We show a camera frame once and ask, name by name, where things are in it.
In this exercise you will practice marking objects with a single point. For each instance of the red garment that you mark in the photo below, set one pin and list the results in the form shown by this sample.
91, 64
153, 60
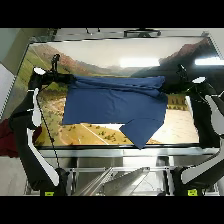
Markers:
10, 136

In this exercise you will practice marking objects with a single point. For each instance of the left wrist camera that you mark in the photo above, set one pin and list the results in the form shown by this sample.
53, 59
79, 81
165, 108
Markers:
55, 61

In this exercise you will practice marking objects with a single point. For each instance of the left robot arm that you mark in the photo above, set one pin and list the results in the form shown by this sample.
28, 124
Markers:
26, 133

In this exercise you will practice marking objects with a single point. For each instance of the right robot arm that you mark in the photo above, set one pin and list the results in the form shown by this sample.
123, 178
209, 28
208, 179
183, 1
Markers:
206, 116

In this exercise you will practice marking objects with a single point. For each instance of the blue T-shirt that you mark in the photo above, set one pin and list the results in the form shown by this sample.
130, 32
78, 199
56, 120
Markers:
113, 101

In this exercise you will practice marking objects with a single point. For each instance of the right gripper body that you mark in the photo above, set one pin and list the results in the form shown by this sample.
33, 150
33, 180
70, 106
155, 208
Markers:
171, 88

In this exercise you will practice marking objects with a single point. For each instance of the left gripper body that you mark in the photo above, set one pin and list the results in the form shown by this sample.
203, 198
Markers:
64, 79

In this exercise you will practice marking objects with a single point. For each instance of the silver frame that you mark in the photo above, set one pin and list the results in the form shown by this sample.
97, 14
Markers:
133, 160

